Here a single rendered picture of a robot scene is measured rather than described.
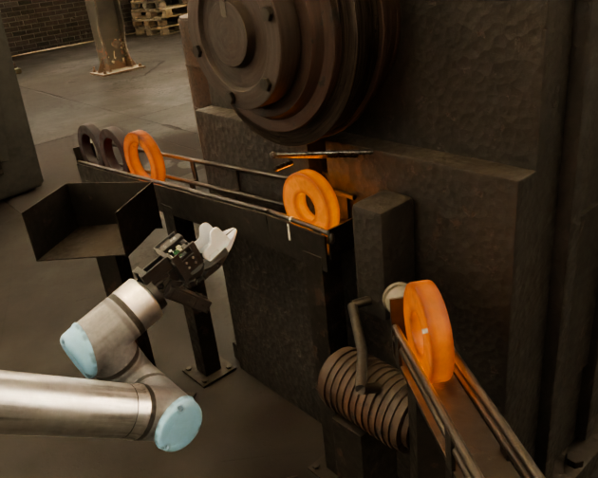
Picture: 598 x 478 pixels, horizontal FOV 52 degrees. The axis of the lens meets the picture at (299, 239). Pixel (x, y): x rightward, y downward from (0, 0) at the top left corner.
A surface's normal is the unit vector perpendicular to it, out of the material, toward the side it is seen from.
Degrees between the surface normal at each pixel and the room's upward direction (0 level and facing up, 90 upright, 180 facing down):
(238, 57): 90
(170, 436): 91
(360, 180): 90
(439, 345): 71
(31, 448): 0
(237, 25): 90
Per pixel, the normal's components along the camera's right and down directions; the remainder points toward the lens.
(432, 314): 0.00, -0.45
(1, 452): -0.10, -0.90
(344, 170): -0.74, 0.36
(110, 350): 0.62, 0.26
